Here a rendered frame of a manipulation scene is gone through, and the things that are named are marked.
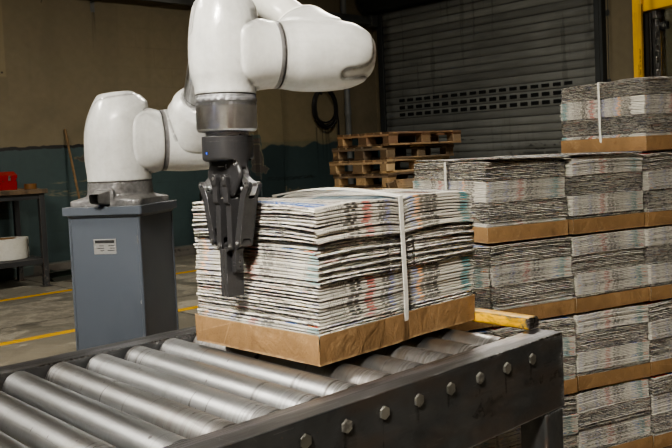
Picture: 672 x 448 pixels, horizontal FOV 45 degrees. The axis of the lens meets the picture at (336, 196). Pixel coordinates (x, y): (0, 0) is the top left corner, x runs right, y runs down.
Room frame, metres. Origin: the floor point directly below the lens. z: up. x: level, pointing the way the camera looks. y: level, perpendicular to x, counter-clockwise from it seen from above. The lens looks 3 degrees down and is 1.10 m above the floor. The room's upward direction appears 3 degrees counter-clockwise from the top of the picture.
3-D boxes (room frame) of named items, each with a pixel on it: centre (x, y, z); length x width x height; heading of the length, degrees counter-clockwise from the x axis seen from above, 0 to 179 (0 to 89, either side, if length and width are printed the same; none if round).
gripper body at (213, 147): (1.19, 0.16, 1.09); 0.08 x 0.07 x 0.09; 43
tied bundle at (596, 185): (2.54, -0.72, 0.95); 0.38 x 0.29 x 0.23; 27
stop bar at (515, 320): (1.46, -0.17, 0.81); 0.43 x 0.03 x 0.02; 43
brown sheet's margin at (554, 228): (2.42, -0.45, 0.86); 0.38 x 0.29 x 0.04; 27
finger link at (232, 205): (1.18, 0.15, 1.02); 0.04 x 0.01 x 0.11; 133
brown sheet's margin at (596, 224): (2.54, -0.72, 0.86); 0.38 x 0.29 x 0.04; 27
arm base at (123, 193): (1.97, 0.53, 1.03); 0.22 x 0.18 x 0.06; 167
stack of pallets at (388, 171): (9.15, -0.70, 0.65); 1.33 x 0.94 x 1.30; 137
